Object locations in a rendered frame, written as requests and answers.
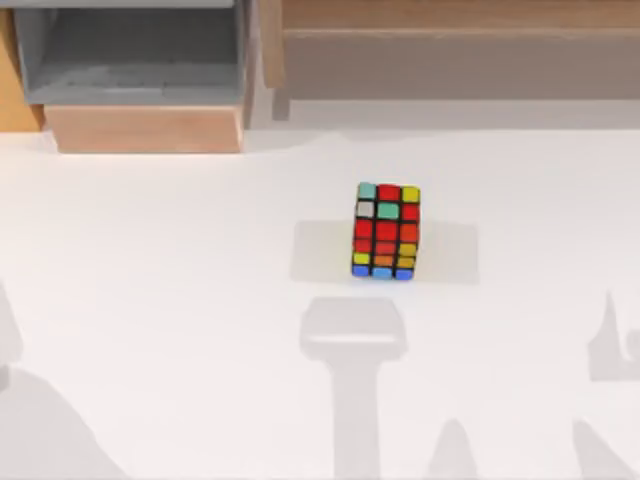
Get grey pulled-out drawer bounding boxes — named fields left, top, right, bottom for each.
left=13, top=0, right=250, bottom=107

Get multicoloured puzzle cube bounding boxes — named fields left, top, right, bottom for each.
left=350, top=181, right=422, bottom=282

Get pale wooden drawer front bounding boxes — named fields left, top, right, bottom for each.
left=43, top=103, right=245, bottom=155

